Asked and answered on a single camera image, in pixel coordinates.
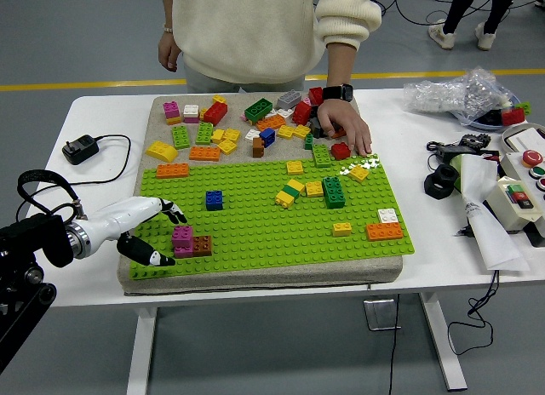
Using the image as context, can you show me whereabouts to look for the metal floor plate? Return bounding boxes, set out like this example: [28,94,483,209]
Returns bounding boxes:
[363,298,403,331]

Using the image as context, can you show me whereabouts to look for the white paper sheet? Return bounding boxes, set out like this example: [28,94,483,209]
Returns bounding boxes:
[451,152,531,272]

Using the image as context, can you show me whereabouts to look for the long grey toy brick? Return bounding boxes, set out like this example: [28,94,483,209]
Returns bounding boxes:
[276,89,303,110]

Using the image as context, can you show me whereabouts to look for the person's left hand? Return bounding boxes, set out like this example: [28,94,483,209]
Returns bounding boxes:
[317,99,374,154]

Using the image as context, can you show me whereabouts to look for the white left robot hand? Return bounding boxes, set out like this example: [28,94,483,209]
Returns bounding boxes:
[87,197,188,268]

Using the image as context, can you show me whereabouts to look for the person's right hand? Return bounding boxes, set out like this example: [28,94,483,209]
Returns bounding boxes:
[158,30,183,71]

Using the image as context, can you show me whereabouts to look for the white switch box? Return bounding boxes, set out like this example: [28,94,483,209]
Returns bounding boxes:
[485,175,545,234]

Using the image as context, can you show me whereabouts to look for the yellow curved toy brick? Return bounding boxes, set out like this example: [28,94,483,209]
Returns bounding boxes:
[145,140,179,163]

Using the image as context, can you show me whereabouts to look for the clear blue-rimmed container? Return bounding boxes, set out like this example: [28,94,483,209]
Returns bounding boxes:
[451,92,529,134]

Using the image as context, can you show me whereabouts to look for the black adapter cord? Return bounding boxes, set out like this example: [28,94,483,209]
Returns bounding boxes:
[63,134,132,186]

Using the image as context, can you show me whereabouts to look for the green studded baseplate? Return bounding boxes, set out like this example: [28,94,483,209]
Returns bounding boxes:
[129,153,416,282]

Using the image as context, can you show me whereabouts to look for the long dark green brick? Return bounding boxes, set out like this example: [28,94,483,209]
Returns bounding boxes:
[244,97,274,124]
[321,176,347,209]

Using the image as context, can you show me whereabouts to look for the white button control box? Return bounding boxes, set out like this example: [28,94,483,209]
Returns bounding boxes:
[497,147,545,192]

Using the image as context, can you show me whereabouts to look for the person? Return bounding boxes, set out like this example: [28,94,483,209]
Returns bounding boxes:
[158,0,383,154]
[427,0,519,52]

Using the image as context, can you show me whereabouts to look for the clear bubble wrap bag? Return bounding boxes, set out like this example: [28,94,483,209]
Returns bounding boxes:
[403,66,519,123]

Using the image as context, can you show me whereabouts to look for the black wristwatch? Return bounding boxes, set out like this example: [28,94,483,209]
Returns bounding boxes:
[322,83,355,103]

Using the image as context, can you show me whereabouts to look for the black power supply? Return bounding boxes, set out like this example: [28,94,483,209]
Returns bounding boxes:
[427,140,500,164]

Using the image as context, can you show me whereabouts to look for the black hanging cable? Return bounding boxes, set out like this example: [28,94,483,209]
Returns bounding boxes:
[446,269,500,357]
[386,293,402,395]

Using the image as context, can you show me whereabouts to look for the black floor cable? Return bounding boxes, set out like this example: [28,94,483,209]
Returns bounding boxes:
[393,0,545,28]

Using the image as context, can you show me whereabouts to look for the square red toy brick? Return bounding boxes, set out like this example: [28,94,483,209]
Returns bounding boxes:
[330,142,353,161]

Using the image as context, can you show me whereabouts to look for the white oval case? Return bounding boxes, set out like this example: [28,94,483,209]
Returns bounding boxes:
[500,121,545,154]

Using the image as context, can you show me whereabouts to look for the pink and yellow brick stack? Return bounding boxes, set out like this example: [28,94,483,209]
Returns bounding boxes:
[163,100,182,126]

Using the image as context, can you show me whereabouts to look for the yellow floor tape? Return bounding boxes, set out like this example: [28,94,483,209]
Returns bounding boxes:
[0,68,545,93]

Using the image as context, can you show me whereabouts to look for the black gear wheel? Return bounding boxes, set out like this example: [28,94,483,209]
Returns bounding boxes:
[458,132,491,151]

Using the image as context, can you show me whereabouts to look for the white table leg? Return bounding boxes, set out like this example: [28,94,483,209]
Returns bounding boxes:
[419,291,468,392]
[126,306,159,395]

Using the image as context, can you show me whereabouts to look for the yellow and green brick stack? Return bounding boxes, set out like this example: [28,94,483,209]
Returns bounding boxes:
[274,178,307,209]

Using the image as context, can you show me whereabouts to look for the grey-brown mat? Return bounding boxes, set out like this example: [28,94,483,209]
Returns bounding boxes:
[117,91,404,297]

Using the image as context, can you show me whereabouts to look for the black power adapter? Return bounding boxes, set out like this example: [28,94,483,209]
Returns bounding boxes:
[61,134,100,166]

